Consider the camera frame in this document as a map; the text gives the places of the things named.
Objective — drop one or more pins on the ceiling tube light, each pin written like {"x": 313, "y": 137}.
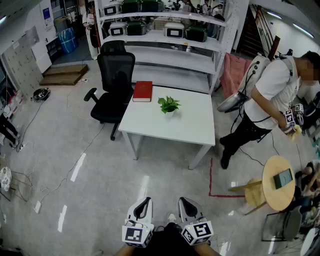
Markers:
{"x": 303, "y": 30}

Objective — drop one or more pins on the white cabinet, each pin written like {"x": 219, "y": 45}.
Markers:
{"x": 41, "y": 57}

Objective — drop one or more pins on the black mesh office chair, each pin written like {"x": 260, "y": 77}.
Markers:
{"x": 116, "y": 67}

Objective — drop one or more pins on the floral round cushion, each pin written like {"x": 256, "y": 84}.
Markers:
{"x": 5, "y": 178}

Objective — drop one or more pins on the dark staircase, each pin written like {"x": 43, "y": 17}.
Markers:
{"x": 252, "y": 32}

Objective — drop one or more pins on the black pot on floor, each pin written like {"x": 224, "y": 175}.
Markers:
{"x": 40, "y": 95}

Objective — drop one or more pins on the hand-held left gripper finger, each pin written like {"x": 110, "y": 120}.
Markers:
{"x": 133, "y": 215}
{"x": 150, "y": 212}

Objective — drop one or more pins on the green potted plant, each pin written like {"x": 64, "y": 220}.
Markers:
{"x": 168, "y": 103}

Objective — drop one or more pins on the white power strip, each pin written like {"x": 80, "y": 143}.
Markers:
{"x": 37, "y": 207}

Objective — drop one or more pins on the red hardcover book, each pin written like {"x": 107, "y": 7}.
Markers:
{"x": 142, "y": 91}

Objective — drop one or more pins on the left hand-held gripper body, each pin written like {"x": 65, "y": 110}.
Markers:
{"x": 137, "y": 235}

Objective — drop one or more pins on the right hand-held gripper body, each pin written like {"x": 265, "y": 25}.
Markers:
{"x": 197, "y": 231}

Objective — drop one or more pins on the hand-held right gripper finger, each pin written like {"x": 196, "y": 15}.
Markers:
{"x": 182, "y": 215}
{"x": 197, "y": 212}

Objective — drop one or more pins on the white square table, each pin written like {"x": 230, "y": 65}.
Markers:
{"x": 162, "y": 127}

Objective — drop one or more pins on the beige locker cabinet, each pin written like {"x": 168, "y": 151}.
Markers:
{"x": 22, "y": 65}

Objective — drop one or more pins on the person's white shoe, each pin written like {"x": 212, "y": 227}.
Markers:
{"x": 171, "y": 217}

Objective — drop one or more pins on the yellow wooden stool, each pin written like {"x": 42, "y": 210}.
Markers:
{"x": 253, "y": 195}

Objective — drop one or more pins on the white metal shelving rack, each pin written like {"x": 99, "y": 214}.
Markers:
{"x": 172, "y": 58}

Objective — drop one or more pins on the brown wooden plank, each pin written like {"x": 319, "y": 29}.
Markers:
{"x": 274, "y": 47}

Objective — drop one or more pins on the pink cloth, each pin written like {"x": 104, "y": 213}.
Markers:
{"x": 232, "y": 72}

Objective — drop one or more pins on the blue woven bag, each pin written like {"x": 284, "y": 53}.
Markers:
{"x": 67, "y": 41}

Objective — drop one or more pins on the blue wall poster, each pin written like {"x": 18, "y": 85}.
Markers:
{"x": 47, "y": 16}

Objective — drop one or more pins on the person's left forearm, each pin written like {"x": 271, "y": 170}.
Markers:
{"x": 123, "y": 251}

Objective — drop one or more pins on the round wooden side table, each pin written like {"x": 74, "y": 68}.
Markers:
{"x": 278, "y": 195}

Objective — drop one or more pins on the person's right forearm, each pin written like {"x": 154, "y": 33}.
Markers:
{"x": 207, "y": 250}

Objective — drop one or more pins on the dark green box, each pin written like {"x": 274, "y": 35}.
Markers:
{"x": 282, "y": 178}

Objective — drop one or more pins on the person's black clothing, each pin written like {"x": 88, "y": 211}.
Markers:
{"x": 165, "y": 240}

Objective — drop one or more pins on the grey plastic chair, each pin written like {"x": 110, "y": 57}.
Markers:
{"x": 292, "y": 225}

